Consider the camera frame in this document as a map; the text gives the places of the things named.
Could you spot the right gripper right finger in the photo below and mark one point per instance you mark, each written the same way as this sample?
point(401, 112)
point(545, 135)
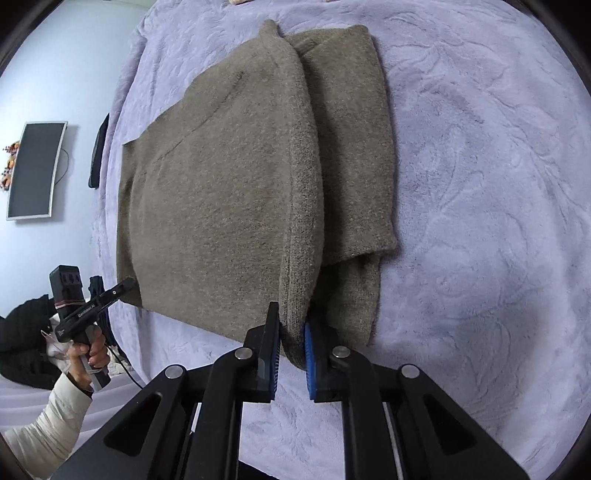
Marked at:
point(399, 423)

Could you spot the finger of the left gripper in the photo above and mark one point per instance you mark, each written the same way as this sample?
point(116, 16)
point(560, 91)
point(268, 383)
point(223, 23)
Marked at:
point(114, 294)

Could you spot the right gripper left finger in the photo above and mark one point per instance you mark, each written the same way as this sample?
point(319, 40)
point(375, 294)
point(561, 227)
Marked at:
point(185, 424)

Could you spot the olive brown knit sweater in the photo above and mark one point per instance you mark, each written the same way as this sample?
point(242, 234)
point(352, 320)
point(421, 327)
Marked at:
point(270, 181)

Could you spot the cream sleeved left forearm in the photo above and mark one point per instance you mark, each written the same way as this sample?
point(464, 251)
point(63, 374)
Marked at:
point(41, 447)

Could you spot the black clothing pile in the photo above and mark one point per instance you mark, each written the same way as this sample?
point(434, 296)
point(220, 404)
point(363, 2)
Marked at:
point(23, 348)

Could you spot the person's left hand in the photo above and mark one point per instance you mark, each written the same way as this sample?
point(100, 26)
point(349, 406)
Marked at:
point(95, 355)

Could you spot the black bed corner pad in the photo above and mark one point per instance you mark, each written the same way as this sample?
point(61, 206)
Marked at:
point(96, 157)

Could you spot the lavender embossed bed blanket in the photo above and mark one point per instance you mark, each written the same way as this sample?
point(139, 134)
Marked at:
point(489, 290)

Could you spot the wall mounted monitor screen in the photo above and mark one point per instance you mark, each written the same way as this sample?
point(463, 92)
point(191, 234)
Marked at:
point(34, 174)

